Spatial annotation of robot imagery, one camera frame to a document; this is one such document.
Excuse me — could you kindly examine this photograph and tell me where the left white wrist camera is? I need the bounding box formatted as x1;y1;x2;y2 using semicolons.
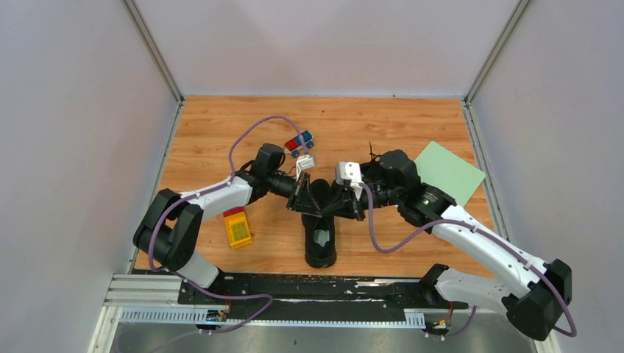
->
295;154;316;180

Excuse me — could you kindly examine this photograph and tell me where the toy brick car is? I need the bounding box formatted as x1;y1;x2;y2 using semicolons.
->
284;130;315;158

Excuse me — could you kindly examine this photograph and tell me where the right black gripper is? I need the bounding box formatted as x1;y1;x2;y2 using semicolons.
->
321;182;401;222

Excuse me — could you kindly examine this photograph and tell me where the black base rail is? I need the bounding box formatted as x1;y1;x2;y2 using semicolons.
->
177;273;468;321

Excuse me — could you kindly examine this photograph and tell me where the white cable duct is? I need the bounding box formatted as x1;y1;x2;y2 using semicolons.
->
119;307;426;329

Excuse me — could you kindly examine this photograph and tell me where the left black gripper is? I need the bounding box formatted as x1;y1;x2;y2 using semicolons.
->
267;171;322;218

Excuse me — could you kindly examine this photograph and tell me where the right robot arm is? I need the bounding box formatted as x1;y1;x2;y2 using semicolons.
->
328;150;578;341

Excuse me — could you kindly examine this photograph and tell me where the green clipboard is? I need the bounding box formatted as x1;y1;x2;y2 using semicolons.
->
414;141;486;207

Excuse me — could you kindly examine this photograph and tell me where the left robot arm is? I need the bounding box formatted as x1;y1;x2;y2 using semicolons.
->
132;143;316;304

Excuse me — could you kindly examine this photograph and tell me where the yellow toy block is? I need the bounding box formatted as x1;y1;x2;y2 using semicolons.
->
223;207;252;249

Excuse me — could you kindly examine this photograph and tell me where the black shoelace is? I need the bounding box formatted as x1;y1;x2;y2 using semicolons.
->
369;142;380;161

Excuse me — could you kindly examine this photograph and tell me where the black sneaker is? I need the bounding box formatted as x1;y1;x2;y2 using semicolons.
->
302;179;337;268
360;151;389;187

